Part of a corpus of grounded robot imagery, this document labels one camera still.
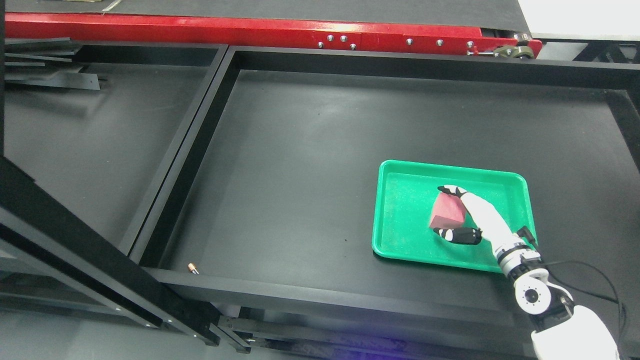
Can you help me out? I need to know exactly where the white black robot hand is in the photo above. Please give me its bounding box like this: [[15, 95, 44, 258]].
[[433, 184, 531, 262]]

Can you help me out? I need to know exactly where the pink foam block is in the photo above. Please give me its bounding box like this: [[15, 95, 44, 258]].
[[429, 193, 467, 229]]

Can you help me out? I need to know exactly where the white robot forearm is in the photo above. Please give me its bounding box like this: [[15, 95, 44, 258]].
[[495, 226, 622, 360]]

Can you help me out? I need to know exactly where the green plastic tray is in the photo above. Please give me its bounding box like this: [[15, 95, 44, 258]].
[[372, 159, 537, 273]]

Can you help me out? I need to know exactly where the black metal right shelf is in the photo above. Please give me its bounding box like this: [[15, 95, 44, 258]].
[[130, 47, 639, 359]]

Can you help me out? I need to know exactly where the black metal shelf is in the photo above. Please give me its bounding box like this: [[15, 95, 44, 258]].
[[130, 47, 639, 359], [1, 42, 243, 350]]

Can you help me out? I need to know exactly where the black metal left shelf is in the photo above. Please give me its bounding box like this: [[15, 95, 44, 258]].
[[1, 42, 243, 350]]

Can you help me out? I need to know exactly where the red machine beam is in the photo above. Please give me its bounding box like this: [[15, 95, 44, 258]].
[[4, 12, 543, 57]]

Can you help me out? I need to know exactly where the small copper battery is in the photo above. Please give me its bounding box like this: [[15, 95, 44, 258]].
[[187, 263, 200, 275]]

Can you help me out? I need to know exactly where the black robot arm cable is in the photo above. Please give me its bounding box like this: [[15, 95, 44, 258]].
[[542, 260, 628, 346]]

